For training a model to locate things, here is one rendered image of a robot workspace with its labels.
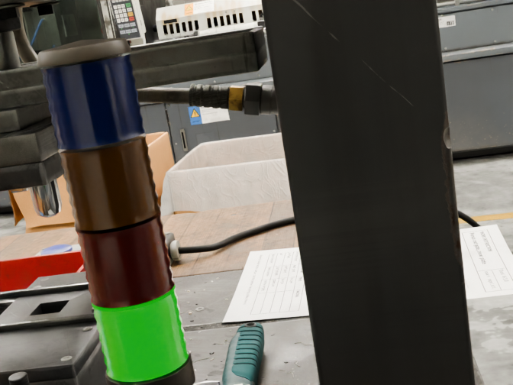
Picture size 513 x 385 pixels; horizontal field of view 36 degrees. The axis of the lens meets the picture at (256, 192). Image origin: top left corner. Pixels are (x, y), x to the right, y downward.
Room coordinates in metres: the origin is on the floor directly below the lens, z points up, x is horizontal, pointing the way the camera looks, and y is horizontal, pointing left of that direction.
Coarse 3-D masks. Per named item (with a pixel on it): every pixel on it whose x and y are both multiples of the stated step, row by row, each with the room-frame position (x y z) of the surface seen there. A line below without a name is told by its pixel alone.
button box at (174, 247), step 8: (464, 216) 1.04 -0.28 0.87; (264, 224) 1.03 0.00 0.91; (272, 224) 1.03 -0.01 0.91; (280, 224) 1.04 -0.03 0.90; (288, 224) 1.04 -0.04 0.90; (472, 224) 1.04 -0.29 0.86; (168, 232) 0.99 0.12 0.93; (240, 232) 1.01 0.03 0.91; (248, 232) 1.01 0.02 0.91; (256, 232) 1.02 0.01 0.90; (168, 240) 0.96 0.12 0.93; (224, 240) 0.99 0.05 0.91; (232, 240) 0.99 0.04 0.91; (168, 248) 0.95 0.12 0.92; (176, 248) 0.95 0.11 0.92; (184, 248) 0.96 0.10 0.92; (192, 248) 0.96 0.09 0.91; (200, 248) 0.96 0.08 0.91; (208, 248) 0.96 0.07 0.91; (216, 248) 0.97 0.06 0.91; (176, 256) 0.95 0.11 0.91
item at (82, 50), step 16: (64, 48) 0.32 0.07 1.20; (80, 48) 0.32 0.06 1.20; (96, 48) 0.32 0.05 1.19; (112, 48) 0.33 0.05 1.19; (128, 48) 0.34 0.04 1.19; (48, 64) 0.32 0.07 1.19; (192, 368) 0.34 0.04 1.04; (112, 384) 0.33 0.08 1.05; (128, 384) 0.32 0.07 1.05; (144, 384) 0.32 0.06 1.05; (160, 384) 0.32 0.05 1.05; (176, 384) 0.32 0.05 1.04; (192, 384) 0.33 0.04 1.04
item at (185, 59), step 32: (0, 32) 0.59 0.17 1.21; (224, 32) 0.62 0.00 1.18; (256, 32) 0.56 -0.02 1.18; (0, 64) 0.59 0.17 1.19; (32, 64) 0.62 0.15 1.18; (160, 64) 0.55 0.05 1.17; (192, 64) 0.55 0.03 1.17; (224, 64) 0.54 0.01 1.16; (256, 64) 0.54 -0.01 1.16; (0, 96) 0.56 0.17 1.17; (32, 96) 0.56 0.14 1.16; (0, 128) 0.55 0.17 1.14; (32, 128) 0.55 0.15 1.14; (0, 160) 0.53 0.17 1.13; (32, 160) 0.53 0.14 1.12; (32, 192) 0.55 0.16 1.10
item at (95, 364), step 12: (96, 348) 0.55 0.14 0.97; (96, 360) 0.54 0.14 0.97; (84, 372) 0.52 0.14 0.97; (96, 372) 0.54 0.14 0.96; (36, 384) 0.50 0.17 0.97; (48, 384) 0.50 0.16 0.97; (60, 384) 0.50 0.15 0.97; (72, 384) 0.50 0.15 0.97; (84, 384) 0.51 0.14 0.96; (96, 384) 0.53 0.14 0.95
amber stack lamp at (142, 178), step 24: (120, 144) 0.32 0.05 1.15; (144, 144) 0.33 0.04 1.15; (72, 168) 0.32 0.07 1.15; (96, 168) 0.32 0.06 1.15; (120, 168) 0.32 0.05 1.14; (144, 168) 0.33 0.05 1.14; (72, 192) 0.33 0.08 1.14; (96, 192) 0.32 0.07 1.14; (120, 192) 0.32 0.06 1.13; (144, 192) 0.33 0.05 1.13; (96, 216) 0.32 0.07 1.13; (120, 216) 0.32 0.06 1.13; (144, 216) 0.33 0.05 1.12
